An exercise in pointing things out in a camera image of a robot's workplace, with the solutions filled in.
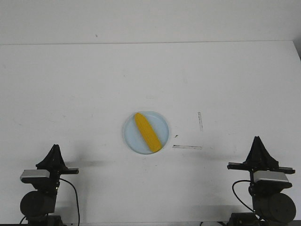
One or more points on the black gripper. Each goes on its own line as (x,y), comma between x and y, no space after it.
(47,163)
(270,165)

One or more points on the yellow corn cob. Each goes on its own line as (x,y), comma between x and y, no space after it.
(147,132)

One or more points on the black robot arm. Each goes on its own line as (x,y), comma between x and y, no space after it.
(270,207)
(38,206)

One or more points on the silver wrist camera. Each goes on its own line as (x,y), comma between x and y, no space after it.
(277,178)
(32,175)

